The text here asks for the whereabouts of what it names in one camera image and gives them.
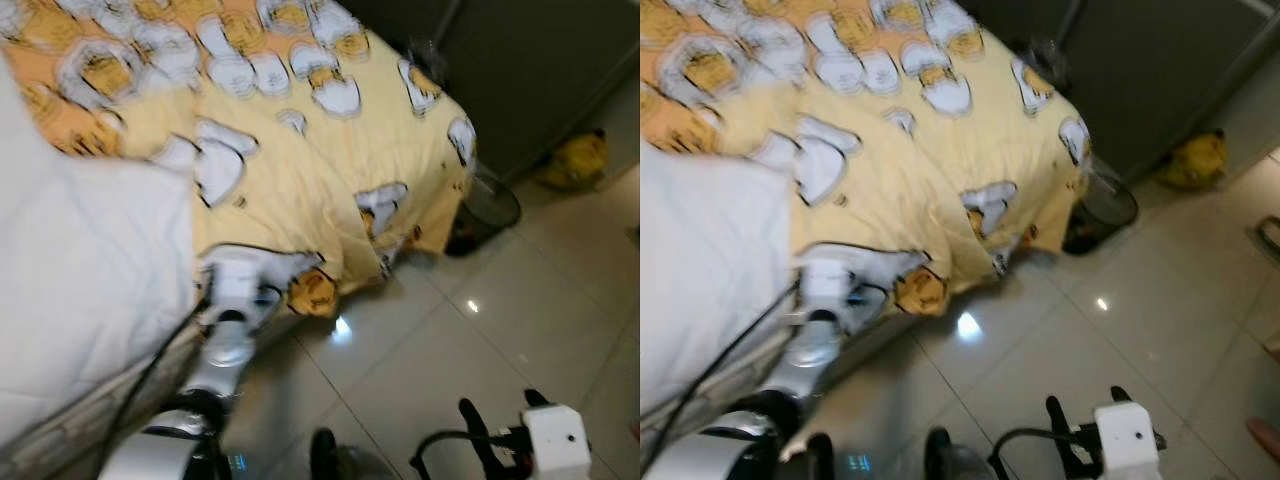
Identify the dark grey wardrobe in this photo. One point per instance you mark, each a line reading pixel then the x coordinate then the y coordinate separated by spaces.
pixel 1150 60
pixel 520 60

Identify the yellow bag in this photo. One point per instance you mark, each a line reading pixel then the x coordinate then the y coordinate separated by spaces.
pixel 578 160
pixel 1195 160

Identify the black mesh waste basket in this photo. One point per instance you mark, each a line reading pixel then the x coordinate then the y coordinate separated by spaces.
pixel 485 215
pixel 1100 215

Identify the yellow tiger print blanket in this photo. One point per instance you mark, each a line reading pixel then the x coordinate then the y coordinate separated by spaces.
pixel 290 180
pixel 900 180

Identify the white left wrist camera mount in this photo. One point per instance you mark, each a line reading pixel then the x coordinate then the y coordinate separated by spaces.
pixel 235 280
pixel 830 285

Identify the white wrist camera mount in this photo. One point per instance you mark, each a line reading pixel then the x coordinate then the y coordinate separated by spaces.
pixel 830 285
pixel 555 440
pixel 235 280
pixel 1125 440

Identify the grey slipper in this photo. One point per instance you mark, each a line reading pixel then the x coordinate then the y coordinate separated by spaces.
pixel 1270 240

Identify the black robot leg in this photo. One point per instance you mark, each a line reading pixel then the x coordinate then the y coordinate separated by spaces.
pixel 940 458
pixel 215 468
pixel 324 458
pixel 820 460

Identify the black robot left leg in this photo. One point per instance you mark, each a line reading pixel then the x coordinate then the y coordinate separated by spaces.
pixel 215 468
pixel 820 460

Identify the person bare foot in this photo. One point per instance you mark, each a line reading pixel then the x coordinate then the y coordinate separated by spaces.
pixel 1265 438

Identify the black robot right leg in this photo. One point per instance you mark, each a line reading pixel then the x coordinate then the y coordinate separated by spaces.
pixel 940 458
pixel 324 458

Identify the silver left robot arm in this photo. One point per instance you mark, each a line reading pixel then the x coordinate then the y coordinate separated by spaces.
pixel 225 355
pixel 812 355

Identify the white sheeted bed mattress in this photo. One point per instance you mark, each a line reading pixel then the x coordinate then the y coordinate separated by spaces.
pixel 710 260
pixel 90 260

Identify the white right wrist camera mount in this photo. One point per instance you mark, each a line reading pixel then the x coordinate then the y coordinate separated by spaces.
pixel 555 440
pixel 1125 440

